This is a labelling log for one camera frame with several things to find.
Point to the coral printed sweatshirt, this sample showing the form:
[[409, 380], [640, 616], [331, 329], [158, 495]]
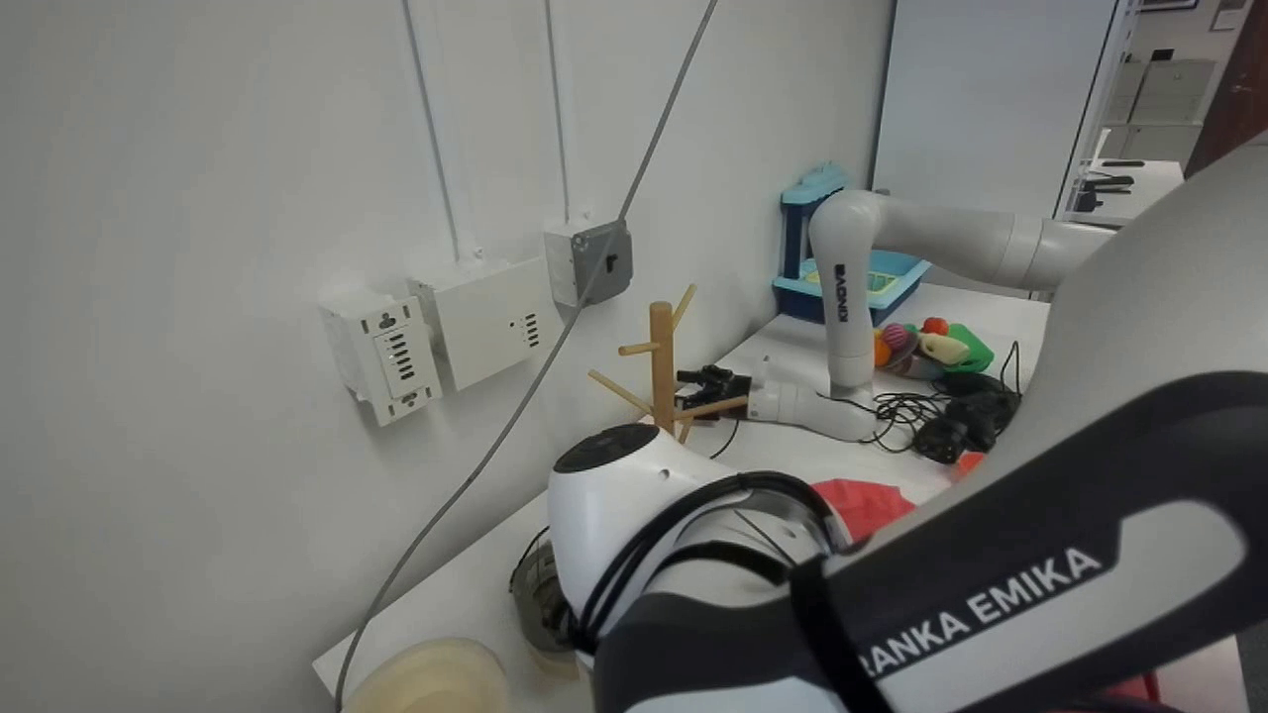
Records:
[[863, 508]]

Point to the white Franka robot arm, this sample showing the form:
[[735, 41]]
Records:
[[1161, 329]]

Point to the wooden mug tree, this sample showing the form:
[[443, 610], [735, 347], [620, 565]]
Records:
[[659, 356]]

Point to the grey junction box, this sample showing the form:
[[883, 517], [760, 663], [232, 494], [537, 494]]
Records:
[[589, 264]]

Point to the blue plastic rack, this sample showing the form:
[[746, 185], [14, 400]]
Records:
[[799, 199]]

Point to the orange purple toy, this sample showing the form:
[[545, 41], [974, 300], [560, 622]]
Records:
[[891, 347]]

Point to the red toy ball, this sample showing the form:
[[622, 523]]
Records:
[[931, 326]]

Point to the green toy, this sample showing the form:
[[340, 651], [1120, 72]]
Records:
[[972, 351]]

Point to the orange cup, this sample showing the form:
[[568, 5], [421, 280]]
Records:
[[972, 462]]

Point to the cream plastic bowl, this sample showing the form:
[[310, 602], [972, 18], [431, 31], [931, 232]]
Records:
[[421, 673]]

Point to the white partition board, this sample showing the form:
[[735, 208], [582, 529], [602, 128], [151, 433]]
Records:
[[992, 91]]

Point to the white background desk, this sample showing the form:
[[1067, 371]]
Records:
[[1133, 185]]

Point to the brown wooden door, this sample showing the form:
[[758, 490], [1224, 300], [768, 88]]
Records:
[[1240, 82]]

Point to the plain white wall box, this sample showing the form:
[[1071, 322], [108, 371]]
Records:
[[482, 322]]

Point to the white wall socket black markings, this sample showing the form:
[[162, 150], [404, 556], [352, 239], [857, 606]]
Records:
[[380, 356]]

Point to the white wall conduit pipe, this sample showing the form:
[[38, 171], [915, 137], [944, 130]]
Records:
[[557, 113], [429, 125]]

